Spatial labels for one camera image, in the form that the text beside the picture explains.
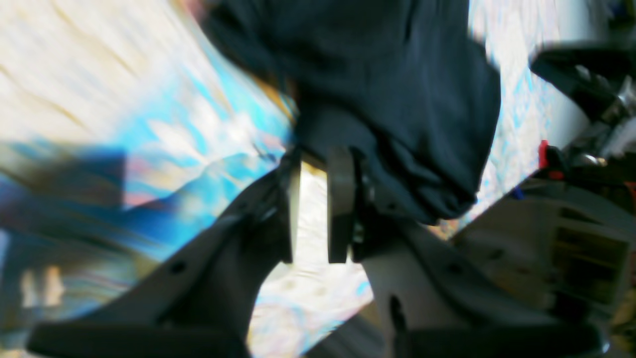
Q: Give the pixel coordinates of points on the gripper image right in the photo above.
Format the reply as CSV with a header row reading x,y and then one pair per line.
x,y
599,77

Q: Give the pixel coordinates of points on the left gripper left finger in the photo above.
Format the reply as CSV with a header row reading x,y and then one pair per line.
x,y
289,177

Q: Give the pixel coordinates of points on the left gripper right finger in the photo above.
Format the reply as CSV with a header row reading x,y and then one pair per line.
x,y
350,193

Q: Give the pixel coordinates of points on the black t-shirt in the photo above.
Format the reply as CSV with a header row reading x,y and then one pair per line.
x,y
400,80

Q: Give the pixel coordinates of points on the patterned tablecloth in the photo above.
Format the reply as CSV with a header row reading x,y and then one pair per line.
x,y
124,133

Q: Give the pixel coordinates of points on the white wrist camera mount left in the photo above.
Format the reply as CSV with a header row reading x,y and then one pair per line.
x,y
412,296

